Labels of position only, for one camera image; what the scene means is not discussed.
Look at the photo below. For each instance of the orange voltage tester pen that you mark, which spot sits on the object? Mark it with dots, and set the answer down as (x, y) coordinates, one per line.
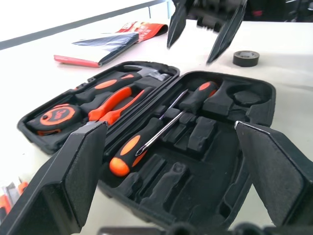
(22, 187)

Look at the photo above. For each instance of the black plastic tool case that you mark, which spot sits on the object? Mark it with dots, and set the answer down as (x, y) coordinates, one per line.
(207, 171)

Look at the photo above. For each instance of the black orange claw hammer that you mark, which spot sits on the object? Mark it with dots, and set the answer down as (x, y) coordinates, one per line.
(105, 84)

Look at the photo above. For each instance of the phillips screwdriver orange black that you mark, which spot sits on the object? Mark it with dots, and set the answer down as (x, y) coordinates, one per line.
(198, 95)

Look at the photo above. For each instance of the red printed paper booklet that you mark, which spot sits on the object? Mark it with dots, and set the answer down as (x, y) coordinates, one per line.
(146, 29)

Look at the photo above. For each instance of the orange utility knife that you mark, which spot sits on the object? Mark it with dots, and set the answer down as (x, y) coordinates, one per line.
(6, 203)

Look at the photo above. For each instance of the dark folded plastic bag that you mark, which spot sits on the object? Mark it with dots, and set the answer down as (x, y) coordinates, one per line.
(115, 45)

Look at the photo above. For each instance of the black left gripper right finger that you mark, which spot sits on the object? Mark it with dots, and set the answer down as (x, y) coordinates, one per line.
(281, 176)

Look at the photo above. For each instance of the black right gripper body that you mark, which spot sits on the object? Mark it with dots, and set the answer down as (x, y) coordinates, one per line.
(210, 12)

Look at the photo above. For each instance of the black electrical tape roll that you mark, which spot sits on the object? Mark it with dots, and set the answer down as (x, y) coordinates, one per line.
(238, 61)

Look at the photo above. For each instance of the flathead screwdriver orange black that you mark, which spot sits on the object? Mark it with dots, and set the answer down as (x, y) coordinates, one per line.
(127, 154)

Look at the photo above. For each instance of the orange black tape measure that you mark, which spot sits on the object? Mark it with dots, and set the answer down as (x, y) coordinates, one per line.
(55, 117)

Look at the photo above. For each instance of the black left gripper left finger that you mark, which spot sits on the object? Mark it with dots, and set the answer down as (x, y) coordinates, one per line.
(61, 183)

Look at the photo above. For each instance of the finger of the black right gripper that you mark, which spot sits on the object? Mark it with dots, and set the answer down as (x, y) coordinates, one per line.
(177, 24)
(227, 34)

